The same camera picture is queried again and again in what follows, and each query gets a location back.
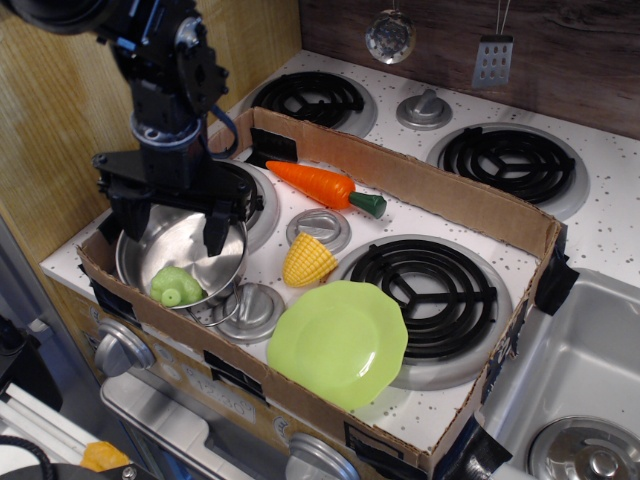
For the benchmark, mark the stainless steel pot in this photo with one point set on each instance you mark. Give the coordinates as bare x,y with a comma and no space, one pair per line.
174,237

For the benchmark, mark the silver back stove knob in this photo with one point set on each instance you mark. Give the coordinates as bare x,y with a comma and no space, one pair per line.
426,111

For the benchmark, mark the silver middle stove knob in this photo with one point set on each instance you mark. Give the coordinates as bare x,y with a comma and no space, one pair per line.
330,228

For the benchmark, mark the yellow object bottom left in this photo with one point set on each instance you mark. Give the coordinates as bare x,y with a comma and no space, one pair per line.
101,456

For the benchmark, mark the green plastic plate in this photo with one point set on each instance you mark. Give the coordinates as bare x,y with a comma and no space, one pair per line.
344,341

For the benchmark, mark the silver right oven knob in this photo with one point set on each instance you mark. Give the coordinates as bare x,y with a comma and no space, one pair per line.
312,459

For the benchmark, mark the front right black burner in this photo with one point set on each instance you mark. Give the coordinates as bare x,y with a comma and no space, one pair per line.
454,304

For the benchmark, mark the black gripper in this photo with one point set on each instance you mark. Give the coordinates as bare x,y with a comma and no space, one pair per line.
183,177

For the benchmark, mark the silver sink drain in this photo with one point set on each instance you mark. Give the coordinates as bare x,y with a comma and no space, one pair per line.
583,448

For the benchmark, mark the orange toy carrot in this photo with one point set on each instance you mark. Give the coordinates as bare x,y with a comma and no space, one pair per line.
331,189

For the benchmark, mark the brown cardboard fence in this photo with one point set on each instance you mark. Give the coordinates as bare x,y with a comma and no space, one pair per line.
444,197

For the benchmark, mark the hanging silver slotted spatula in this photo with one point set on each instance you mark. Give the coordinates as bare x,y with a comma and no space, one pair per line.
494,54

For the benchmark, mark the silver left oven knob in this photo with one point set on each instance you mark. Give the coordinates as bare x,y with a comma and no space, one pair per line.
120,350

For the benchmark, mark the silver sink basin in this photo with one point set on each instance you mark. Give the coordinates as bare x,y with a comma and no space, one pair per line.
581,361

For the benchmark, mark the silver front top knob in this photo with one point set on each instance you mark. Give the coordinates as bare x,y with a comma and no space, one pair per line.
250,314

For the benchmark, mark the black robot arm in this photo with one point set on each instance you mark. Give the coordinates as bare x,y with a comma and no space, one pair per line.
161,50

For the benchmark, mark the silver oven door handle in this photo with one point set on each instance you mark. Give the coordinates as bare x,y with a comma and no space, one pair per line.
186,439

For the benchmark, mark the yellow toy corn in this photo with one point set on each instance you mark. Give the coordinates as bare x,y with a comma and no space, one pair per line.
307,261

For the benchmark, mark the front left black burner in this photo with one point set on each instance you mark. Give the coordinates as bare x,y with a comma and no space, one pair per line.
265,216

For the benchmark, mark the hanging silver strainer ladle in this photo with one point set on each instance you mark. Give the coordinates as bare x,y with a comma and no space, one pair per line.
391,36

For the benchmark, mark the silver stove knob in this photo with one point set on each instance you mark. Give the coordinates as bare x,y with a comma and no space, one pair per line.
426,111
330,228

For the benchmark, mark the silver oven knob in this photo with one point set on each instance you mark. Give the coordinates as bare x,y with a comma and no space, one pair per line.
312,459
120,350

